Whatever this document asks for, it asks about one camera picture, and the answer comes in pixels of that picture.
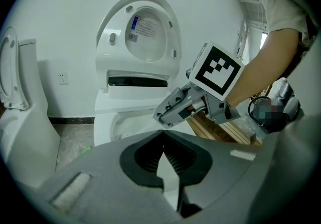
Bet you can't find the silver foil duct hose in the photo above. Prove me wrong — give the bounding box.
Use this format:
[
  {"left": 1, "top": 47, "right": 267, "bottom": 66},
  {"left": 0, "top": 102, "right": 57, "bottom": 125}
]
[{"left": 272, "top": 78, "right": 301, "bottom": 118}]

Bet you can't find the person's right forearm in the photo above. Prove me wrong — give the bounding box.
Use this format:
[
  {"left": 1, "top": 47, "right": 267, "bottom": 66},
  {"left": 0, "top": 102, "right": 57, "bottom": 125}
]
[{"left": 224, "top": 28, "right": 300, "bottom": 108}]

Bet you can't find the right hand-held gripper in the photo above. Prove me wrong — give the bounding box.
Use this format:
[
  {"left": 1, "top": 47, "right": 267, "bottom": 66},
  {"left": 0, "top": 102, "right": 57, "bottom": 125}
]
[{"left": 153, "top": 40, "right": 246, "bottom": 130}]

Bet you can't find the stack of wooden planks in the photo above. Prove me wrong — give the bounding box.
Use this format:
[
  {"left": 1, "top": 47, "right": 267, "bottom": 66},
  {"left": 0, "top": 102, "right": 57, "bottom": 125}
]
[{"left": 187, "top": 111, "right": 264, "bottom": 146}]

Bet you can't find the white toilet with round seat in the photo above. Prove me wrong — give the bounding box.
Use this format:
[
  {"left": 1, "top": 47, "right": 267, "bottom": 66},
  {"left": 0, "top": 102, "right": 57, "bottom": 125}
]
[{"left": 0, "top": 26, "right": 62, "bottom": 188}]

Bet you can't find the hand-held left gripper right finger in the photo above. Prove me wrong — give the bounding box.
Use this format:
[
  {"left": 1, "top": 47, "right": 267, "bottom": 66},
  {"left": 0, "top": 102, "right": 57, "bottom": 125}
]
[{"left": 163, "top": 129, "right": 275, "bottom": 216}]

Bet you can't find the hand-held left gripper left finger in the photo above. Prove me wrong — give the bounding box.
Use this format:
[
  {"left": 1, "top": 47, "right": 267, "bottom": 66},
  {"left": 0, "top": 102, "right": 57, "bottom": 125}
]
[{"left": 41, "top": 129, "right": 181, "bottom": 224}]

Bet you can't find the black cable coil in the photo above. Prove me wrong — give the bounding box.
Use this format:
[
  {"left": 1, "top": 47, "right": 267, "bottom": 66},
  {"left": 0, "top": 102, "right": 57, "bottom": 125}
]
[{"left": 248, "top": 96, "right": 289, "bottom": 133}]

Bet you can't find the white smart toilet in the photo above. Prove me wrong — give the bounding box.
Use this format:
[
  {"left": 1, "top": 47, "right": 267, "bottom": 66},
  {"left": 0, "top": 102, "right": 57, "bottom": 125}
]
[{"left": 93, "top": 0, "right": 201, "bottom": 149}]

